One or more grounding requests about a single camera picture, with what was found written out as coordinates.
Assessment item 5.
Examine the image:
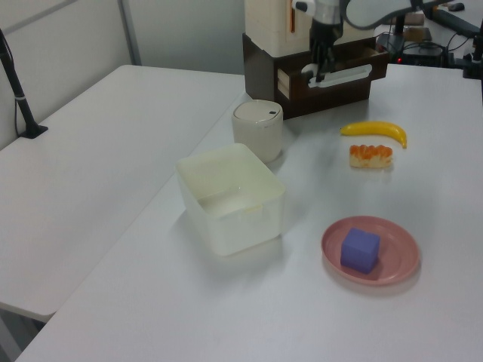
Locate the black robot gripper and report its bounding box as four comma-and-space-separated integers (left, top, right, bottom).
309, 17, 343, 83

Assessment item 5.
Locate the open wooden drawer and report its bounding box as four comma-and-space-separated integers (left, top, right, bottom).
276, 46, 390, 106

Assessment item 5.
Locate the yellow toy banana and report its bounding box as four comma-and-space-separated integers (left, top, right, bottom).
339, 120, 409, 149

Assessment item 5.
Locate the orange glazed toy bread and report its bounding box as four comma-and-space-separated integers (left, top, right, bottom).
349, 143, 395, 170

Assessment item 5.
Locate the dark brown cabinet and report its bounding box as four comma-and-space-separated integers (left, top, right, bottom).
241, 32, 390, 121

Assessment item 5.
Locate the white appliance on cabinet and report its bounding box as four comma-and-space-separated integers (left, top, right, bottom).
245, 0, 315, 58

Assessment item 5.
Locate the black electronics box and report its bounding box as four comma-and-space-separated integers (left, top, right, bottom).
398, 42, 445, 68

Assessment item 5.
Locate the small beige lidded trash can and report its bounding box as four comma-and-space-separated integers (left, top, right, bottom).
231, 99, 285, 164

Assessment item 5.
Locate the black clamp stand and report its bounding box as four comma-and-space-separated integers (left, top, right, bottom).
461, 34, 483, 81

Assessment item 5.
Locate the cream plastic storage box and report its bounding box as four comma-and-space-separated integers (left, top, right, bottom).
174, 143, 287, 258

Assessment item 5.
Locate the purple foam cube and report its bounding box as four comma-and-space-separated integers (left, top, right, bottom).
340, 226, 381, 275

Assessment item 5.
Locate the pink round plate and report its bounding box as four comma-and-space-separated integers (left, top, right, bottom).
320, 215, 421, 287

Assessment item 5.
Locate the white drawer handle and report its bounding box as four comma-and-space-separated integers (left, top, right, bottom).
301, 63, 374, 91

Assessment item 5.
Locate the black camera stand pole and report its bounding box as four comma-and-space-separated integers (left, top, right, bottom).
0, 27, 50, 140

